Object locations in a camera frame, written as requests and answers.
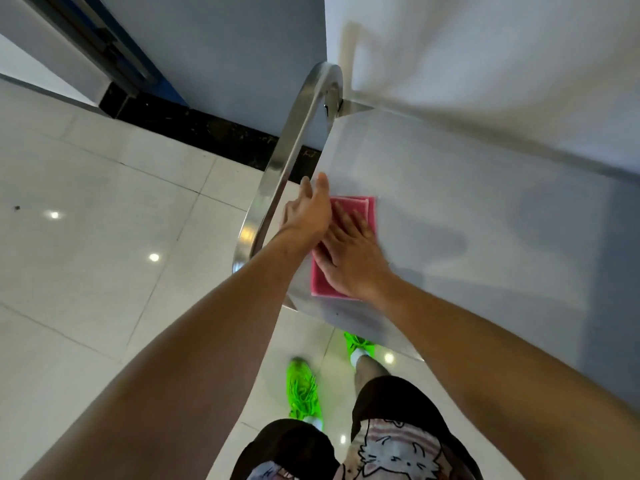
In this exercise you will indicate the person's left forearm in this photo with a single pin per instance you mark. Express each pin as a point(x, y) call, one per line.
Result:
point(200, 354)

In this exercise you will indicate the steel bench seat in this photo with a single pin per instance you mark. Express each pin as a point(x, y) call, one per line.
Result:
point(475, 234)

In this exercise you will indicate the person's right thumb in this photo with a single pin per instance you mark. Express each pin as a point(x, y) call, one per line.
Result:
point(321, 258)

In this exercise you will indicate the pink cleaning cloth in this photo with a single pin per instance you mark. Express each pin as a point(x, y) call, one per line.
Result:
point(367, 207)

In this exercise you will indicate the person's right forearm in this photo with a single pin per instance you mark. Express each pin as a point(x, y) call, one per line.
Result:
point(500, 374)

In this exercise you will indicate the person's left thumb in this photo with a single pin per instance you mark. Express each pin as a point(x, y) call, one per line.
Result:
point(324, 189)

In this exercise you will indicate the dark door frame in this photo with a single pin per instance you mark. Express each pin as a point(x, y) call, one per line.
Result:
point(107, 42)

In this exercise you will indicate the person's right middle finger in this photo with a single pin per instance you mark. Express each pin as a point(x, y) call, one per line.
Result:
point(358, 223)

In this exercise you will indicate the neon green left shoe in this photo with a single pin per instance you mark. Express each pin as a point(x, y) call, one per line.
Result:
point(302, 389)

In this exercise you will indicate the person's left hand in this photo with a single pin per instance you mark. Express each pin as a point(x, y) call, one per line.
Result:
point(306, 214)

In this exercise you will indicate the cat print shirt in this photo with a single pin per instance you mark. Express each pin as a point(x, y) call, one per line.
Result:
point(395, 452)

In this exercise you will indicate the neon green shoe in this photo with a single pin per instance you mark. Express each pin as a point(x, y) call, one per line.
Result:
point(361, 344)
point(302, 389)

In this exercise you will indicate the person's right leg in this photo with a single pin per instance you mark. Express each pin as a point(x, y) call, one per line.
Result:
point(369, 370)

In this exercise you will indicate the black shorts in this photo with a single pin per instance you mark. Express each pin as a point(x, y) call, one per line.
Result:
point(395, 399)

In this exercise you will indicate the person's right hand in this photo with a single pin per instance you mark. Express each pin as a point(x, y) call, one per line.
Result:
point(352, 259)

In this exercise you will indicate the neon green right shoe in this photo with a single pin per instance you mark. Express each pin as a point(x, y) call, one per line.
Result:
point(361, 344)

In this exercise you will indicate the black stone baseboard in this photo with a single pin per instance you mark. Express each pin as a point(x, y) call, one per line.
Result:
point(200, 127)

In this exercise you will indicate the curved steel armrest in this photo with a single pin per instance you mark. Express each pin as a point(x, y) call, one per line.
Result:
point(285, 159)

